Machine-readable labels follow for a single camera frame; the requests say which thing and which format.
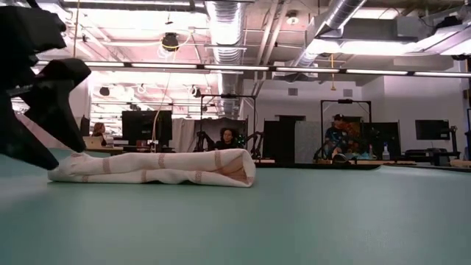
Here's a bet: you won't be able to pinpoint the silver ventilation duct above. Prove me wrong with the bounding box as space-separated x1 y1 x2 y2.
294 0 369 71
205 0 247 116

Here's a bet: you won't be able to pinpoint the black desk monitor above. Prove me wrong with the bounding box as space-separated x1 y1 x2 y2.
121 110 173 147

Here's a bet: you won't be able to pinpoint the white towel red checks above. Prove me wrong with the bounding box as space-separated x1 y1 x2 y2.
47 148 257 188

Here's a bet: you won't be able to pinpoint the green table mat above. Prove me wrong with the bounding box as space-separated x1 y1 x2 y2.
0 146 471 265

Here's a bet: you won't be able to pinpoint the black wall monitor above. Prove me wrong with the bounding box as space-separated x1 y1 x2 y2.
414 119 451 141

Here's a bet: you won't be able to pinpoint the black table frame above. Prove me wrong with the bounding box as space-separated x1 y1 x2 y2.
253 161 471 174

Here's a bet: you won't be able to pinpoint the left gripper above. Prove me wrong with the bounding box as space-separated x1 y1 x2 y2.
0 5 92 154

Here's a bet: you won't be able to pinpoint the large black screen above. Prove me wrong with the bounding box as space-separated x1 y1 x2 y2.
362 121 402 160

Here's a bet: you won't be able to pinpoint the grey partition panel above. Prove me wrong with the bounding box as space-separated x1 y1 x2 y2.
294 121 327 163

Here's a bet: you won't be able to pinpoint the yellow hanging cord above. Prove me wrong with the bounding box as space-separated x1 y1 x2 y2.
329 53 338 91

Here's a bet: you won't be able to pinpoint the person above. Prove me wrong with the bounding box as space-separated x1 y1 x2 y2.
214 127 241 151
91 121 108 147
322 113 350 160

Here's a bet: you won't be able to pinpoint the pink curtain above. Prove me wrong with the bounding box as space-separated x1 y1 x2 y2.
14 110 74 151

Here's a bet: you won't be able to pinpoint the black hanging dome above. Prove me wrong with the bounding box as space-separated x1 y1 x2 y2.
161 32 180 52

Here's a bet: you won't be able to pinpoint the black desk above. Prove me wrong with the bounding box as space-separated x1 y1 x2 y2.
403 147 461 167

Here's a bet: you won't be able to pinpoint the white curtain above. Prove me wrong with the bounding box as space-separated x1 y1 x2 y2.
171 118 196 153

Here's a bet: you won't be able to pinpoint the dark backdrop cloth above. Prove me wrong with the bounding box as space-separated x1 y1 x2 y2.
194 117 248 152

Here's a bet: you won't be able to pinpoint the black stand frame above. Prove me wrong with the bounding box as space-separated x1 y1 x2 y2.
319 98 373 160
199 93 258 152

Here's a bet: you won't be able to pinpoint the long led light bar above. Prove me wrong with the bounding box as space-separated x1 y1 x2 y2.
32 60 471 79

